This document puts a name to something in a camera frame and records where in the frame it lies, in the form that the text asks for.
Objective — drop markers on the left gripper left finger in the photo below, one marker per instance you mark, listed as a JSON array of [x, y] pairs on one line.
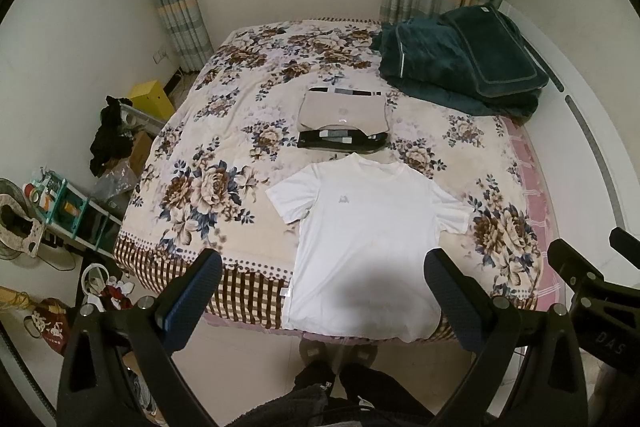
[[183, 302]]

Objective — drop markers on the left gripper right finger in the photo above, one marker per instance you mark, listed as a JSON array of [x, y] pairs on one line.
[[464, 303]]

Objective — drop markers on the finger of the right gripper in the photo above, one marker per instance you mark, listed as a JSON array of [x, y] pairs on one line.
[[580, 275], [624, 243]]

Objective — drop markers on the white t-shirt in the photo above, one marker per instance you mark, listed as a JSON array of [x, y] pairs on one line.
[[364, 229]]

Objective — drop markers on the black clothes pile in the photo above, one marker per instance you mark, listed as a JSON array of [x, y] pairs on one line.
[[111, 143]]

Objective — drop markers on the white bed headboard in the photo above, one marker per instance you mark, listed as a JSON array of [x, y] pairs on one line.
[[590, 181]]

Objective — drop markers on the red bag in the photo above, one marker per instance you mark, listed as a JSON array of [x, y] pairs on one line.
[[49, 321]]

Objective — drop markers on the dark trousers of person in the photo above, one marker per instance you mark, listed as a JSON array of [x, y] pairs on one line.
[[354, 396]]

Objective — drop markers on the teal storage shelf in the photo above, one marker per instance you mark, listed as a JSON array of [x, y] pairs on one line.
[[71, 214]]

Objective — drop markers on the cardboard box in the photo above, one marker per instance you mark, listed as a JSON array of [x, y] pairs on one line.
[[141, 148]]

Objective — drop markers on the floral bed sheet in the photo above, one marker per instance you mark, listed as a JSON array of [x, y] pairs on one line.
[[206, 180]]

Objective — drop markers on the black folded garment with stripes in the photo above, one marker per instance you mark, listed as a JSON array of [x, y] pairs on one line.
[[346, 140]]

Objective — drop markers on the yellow box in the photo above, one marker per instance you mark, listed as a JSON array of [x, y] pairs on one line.
[[151, 99]]

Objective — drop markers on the beige folded garment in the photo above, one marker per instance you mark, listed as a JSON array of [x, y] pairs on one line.
[[338, 108]]

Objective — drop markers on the dark green blanket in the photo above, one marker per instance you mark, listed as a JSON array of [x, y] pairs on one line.
[[471, 59]]

